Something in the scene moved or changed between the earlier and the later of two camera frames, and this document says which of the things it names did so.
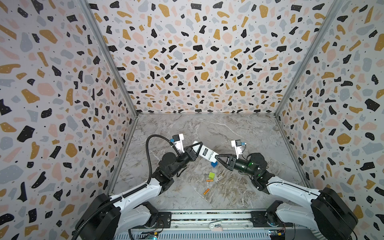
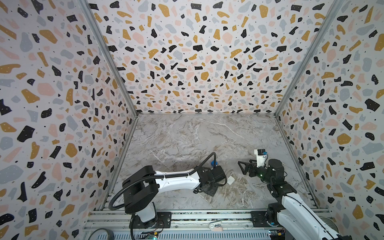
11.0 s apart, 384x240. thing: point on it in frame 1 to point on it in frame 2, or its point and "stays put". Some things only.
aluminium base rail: (216, 225) stays put
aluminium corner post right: (327, 23) stays put
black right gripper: (233, 163) to (252, 168)
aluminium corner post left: (107, 49) stays put
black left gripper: (189, 155) to (214, 191)
